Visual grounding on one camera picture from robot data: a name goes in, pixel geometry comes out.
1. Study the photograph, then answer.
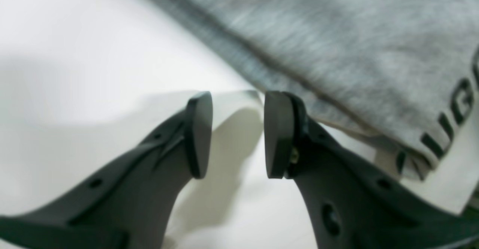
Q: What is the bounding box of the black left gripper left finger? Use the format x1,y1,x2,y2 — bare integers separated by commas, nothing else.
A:
1,92,213,249

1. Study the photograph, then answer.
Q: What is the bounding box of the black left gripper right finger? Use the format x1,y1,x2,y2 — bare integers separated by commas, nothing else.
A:
264,91,478,249

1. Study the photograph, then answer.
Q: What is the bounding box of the grey t-shirt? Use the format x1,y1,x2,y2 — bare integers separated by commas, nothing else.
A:
123,0,479,180

